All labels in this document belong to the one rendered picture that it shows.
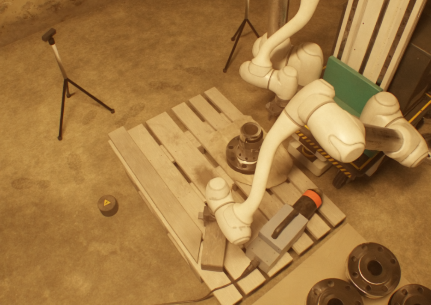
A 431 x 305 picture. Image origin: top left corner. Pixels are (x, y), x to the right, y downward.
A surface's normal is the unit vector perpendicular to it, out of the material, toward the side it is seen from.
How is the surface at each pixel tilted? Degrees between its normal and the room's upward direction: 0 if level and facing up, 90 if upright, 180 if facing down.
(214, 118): 0
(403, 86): 90
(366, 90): 90
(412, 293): 0
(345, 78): 90
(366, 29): 90
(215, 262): 0
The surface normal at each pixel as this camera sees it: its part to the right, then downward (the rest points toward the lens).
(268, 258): 0.00, -0.62
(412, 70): -0.77, 0.51
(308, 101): -0.70, -0.32
